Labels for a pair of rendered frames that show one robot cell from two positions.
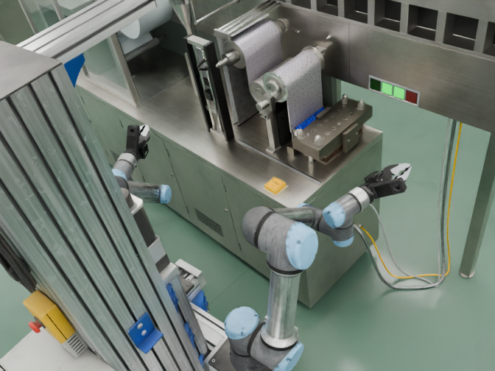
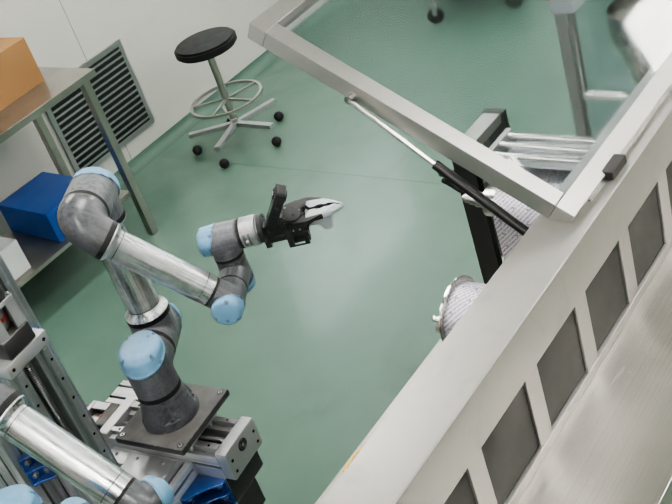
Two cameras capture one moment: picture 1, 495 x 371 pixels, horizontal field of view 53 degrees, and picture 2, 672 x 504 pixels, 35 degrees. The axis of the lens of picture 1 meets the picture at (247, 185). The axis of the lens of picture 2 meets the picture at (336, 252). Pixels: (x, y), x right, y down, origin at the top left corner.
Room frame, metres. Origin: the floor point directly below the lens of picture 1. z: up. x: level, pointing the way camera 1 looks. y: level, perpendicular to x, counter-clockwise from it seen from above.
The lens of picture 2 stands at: (1.47, -1.76, 2.47)
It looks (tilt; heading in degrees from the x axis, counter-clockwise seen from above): 32 degrees down; 82
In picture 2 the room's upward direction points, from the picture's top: 19 degrees counter-clockwise
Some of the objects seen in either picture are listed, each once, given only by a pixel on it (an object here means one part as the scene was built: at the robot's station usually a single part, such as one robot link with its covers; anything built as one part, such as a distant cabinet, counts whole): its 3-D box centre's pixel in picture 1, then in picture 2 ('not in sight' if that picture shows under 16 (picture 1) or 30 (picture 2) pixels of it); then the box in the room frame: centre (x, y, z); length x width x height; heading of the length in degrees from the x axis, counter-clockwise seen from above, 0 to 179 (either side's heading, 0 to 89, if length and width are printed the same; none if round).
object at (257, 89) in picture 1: (277, 80); not in sight; (2.05, -0.24, 1.17); 0.26 x 0.12 x 0.12; 126
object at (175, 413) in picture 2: not in sight; (164, 399); (1.25, 0.46, 0.87); 0.15 x 0.15 x 0.10
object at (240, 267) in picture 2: not in sight; (234, 274); (1.54, 0.47, 1.12); 0.11 x 0.08 x 0.11; 69
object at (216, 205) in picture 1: (193, 146); not in sight; (2.67, 0.30, 0.43); 2.52 x 0.64 x 0.86; 36
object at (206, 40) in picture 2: not in sight; (227, 93); (1.97, 3.54, 0.31); 0.55 x 0.53 x 0.62; 36
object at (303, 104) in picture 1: (305, 104); not in sight; (1.90, -0.34, 1.11); 0.23 x 0.01 x 0.18; 126
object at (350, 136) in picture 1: (350, 138); not in sight; (1.77, -0.52, 0.96); 0.10 x 0.03 x 0.11; 126
